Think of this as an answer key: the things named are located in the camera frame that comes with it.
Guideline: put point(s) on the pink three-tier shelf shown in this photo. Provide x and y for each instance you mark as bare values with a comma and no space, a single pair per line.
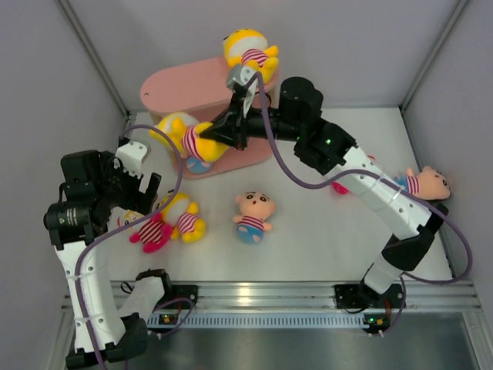
199,89

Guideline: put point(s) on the white pink bear plush right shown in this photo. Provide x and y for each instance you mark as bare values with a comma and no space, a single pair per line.
341,187

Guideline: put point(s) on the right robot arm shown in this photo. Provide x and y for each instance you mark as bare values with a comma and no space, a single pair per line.
328,148

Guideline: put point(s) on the yellow frog plush toy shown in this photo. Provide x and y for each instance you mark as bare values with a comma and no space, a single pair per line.
248,47

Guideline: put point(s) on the white pink bear plush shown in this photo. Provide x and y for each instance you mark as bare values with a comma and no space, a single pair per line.
152,234
341,187

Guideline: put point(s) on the white slotted cable duct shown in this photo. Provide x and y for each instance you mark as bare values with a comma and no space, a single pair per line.
258,320

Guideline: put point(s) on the white pink bear plush left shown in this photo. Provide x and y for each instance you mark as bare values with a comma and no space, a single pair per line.
152,234

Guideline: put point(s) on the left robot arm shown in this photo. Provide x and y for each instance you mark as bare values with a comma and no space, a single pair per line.
95,182

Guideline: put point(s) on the boy doll plush right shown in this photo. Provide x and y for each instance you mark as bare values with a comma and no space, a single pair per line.
429,184

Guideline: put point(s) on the aluminium front rail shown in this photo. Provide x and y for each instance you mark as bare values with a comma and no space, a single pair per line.
324,296

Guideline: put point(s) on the boy doll plush centre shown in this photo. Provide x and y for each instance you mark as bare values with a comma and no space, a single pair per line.
255,209

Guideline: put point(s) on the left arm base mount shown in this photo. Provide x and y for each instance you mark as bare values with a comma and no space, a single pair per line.
178,296

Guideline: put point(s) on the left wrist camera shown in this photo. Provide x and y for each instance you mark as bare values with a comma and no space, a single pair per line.
130,157

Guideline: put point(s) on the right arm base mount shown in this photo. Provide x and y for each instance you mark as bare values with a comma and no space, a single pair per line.
359,297

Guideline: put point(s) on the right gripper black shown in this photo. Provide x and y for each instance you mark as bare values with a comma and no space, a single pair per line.
230,128

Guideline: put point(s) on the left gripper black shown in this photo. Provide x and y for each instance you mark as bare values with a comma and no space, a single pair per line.
137,200

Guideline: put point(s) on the boy doll plush in shelf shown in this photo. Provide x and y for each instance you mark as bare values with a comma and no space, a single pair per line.
197,166

